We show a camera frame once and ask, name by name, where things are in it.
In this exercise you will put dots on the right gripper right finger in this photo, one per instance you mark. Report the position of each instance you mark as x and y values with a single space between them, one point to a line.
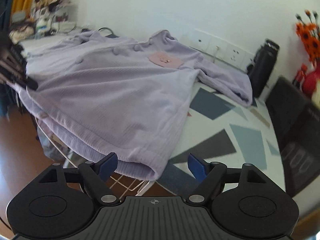
210 176

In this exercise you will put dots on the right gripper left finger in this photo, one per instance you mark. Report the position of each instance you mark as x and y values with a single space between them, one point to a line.
94 177

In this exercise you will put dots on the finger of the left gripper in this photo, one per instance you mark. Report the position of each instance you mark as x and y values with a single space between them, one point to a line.
28 82

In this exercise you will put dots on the lavender ribbed pajama garment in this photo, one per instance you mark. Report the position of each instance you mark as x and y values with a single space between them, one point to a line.
101 95

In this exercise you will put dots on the clear acrylic cosmetics organizer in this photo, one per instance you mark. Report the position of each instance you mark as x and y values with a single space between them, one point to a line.
53 16

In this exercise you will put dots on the black nightstand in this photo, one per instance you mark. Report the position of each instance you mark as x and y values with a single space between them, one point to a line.
296 124

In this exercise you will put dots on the black thermos bottle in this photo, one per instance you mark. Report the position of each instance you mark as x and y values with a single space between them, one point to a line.
261 67

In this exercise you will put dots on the small red bottle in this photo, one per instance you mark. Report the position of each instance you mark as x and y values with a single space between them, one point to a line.
299 77

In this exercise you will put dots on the yellow ceramic mug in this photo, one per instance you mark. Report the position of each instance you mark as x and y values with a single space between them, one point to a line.
316 94

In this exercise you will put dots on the orange artificial flowers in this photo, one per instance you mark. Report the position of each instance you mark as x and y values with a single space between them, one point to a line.
309 34

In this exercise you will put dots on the white wall socket panel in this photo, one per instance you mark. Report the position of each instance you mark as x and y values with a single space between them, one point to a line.
218 50

